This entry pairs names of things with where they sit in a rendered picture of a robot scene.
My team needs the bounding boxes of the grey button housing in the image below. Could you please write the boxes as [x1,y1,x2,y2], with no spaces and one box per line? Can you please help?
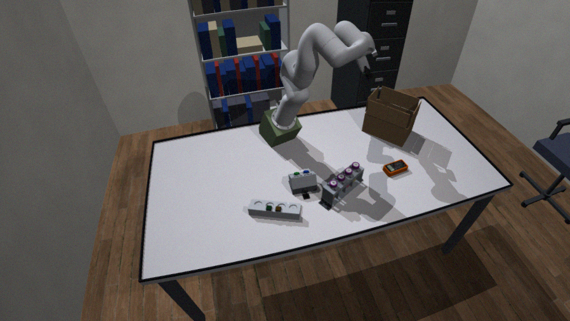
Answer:
[288,170,317,200]

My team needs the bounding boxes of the orange rectangular block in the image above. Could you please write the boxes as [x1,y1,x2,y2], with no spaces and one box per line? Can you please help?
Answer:
[383,159,408,177]

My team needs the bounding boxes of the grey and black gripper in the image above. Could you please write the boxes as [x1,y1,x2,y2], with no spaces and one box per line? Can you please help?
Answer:
[355,56,373,79]

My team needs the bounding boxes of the brown cardboard box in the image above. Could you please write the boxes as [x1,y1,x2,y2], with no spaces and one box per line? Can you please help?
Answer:
[362,86,421,147]

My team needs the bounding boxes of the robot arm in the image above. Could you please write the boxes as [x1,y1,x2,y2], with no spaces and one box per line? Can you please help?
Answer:
[272,21,378,130]

